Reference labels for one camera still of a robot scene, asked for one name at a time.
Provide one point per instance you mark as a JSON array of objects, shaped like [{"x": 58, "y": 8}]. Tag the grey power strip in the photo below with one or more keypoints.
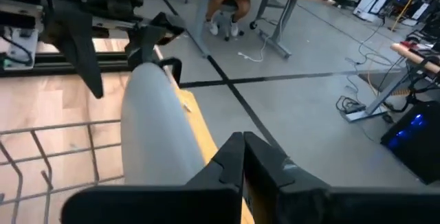
[{"x": 350, "y": 107}]

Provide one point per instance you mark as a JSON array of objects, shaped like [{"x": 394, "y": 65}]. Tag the black computer tower blue lights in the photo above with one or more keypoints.
[{"x": 416, "y": 141}]

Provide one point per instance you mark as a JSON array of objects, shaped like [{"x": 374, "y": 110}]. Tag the wooden top workbench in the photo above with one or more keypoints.
[{"x": 412, "y": 57}]

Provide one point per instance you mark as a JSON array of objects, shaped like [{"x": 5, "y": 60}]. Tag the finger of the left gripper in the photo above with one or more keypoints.
[
  {"x": 154, "y": 35},
  {"x": 75, "y": 35}
]

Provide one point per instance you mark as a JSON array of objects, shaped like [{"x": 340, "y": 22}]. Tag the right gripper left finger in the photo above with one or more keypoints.
[{"x": 227, "y": 165}]

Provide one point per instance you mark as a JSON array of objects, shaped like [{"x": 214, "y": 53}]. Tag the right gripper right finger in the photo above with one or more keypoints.
[{"x": 268, "y": 176}]

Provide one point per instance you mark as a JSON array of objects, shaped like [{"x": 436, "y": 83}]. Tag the black office chair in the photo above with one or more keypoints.
[{"x": 225, "y": 28}]

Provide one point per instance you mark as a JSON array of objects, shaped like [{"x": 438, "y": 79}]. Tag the yellow-orange folded towel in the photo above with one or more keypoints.
[{"x": 198, "y": 128}]

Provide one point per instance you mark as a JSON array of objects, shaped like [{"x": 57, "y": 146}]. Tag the large grey plate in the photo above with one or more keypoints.
[{"x": 158, "y": 124}]

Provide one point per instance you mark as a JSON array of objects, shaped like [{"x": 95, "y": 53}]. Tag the person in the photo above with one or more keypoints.
[{"x": 237, "y": 0}]

